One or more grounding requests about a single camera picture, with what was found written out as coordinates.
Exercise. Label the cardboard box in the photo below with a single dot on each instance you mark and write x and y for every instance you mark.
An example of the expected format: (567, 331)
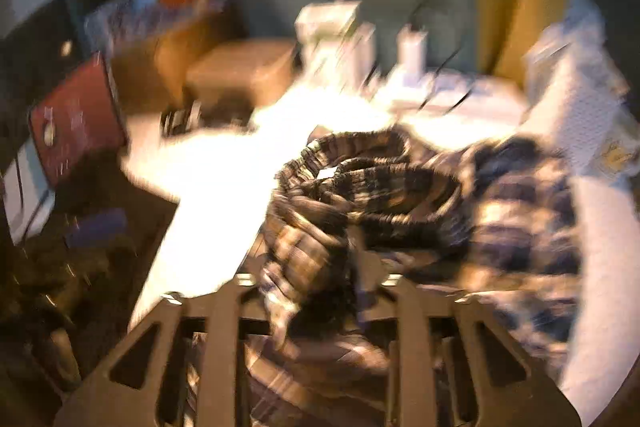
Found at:
(150, 57)

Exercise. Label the white perforated basket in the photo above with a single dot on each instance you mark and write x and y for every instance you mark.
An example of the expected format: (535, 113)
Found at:
(575, 117)

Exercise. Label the white and green carton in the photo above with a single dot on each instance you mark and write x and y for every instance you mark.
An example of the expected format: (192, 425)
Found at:
(332, 37)

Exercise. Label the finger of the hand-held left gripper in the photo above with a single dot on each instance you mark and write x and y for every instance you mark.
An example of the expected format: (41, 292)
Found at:
(95, 225)

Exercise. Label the plaid pants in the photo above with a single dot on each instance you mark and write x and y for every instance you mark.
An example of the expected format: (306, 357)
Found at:
(400, 187)

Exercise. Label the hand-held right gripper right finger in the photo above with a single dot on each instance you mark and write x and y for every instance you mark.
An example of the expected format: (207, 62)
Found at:
(412, 322)

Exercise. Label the white power strip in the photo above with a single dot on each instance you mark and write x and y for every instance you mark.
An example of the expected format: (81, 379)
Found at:
(450, 92)

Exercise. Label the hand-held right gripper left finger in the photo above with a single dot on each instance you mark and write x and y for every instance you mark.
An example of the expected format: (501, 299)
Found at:
(222, 322)

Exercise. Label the wicker basket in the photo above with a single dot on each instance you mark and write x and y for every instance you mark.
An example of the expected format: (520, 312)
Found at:
(240, 74)

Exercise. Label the tablet with red screen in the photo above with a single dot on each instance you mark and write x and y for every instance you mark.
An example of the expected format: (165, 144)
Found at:
(75, 122)

